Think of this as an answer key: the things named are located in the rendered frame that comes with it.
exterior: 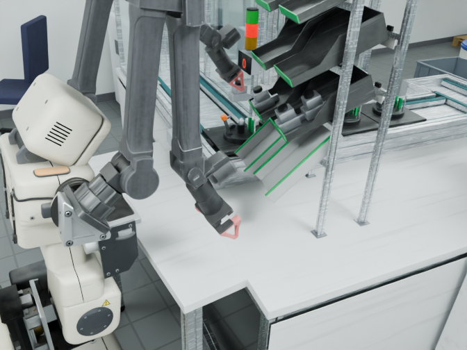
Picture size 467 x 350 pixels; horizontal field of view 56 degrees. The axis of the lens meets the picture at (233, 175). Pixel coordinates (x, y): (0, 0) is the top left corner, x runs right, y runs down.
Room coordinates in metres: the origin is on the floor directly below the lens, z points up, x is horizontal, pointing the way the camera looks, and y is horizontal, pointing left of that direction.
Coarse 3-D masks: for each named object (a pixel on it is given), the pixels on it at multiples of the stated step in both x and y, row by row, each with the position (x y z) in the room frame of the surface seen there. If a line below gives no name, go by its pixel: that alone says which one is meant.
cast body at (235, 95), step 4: (236, 84) 1.55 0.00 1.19; (240, 84) 1.55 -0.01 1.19; (244, 84) 1.56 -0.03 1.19; (232, 88) 1.56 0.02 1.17; (232, 92) 1.55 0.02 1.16; (236, 92) 1.53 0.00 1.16; (240, 92) 1.54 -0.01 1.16; (244, 92) 1.55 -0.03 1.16; (228, 96) 1.56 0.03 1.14; (232, 96) 1.53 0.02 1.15; (236, 96) 1.53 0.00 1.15; (240, 96) 1.54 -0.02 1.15; (244, 96) 1.55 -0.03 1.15; (248, 96) 1.57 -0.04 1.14; (232, 100) 1.53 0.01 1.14; (236, 100) 1.53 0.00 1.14; (240, 100) 1.54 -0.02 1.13; (244, 100) 1.55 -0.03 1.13
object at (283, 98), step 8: (280, 80) 1.38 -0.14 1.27; (272, 88) 1.37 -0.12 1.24; (280, 88) 1.38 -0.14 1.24; (288, 88) 1.37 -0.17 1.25; (296, 88) 1.26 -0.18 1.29; (304, 88) 1.26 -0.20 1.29; (280, 96) 1.34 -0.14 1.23; (288, 96) 1.32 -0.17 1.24; (296, 96) 1.26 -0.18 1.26; (280, 104) 1.25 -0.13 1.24; (256, 112) 1.25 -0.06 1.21; (264, 112) 1.23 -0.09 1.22; (272, 112) 1.24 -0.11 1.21; (264, 120) 1.23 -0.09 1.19
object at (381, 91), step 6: (336, 6) 1.17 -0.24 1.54; (342, 6) 1.15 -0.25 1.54; (348, 6) 1.13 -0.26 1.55; (390, 36) 1.22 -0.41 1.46; (396, 36) 1.20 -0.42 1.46; (336, 66) 1.15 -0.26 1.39; (336, 72) 1.13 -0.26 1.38; (378, 90) 1.22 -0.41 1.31; (384, 90) 1.20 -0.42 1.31; (384, 96) 1.19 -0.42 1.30; (330, 126) 1.12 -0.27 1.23
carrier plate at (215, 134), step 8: (208, 128) 1.63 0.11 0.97; (216, 128) 1.63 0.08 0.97; (224, 128) 1.63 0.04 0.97; (256, 128) 1.64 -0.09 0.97; (208, 136) 1.56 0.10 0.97; (216, 136) 1.56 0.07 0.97; (216, 144) 1.49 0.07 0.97; (224, 144) 1.49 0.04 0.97; (232, 144) 1.49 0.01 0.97; (240, 144) 1.49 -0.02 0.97; (224, 152) 1.43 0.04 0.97; (232, 152) 1.43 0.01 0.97
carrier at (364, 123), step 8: (352, 112) 1.80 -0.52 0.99; (360, 112) 1.74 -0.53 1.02; (344, 120) 1.72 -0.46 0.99; (352, 120) 1.72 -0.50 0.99; (360, 120) 1.74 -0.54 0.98; (368, 120) 1.78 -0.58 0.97; (344, 128) 1.68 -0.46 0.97; (352, 128) 1.68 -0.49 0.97; (360, 128) 1.69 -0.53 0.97; (368, 128) 1.69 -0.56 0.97; (376, 128) 1.70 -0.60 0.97
